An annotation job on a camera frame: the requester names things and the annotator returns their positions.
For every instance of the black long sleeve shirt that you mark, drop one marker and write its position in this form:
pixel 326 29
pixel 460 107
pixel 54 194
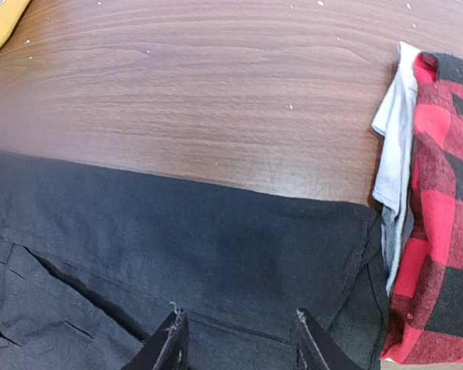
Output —
pixel 92 260

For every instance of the grey folded shirt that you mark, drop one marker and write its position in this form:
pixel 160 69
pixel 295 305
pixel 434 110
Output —
pixel 394 121

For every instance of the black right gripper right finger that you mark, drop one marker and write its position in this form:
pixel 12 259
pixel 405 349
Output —
pixel 313 349

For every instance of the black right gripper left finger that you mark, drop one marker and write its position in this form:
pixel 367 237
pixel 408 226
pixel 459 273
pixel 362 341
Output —
pixel 167 348

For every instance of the red black plaid shirt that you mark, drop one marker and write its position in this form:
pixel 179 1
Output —
pixel 426 315

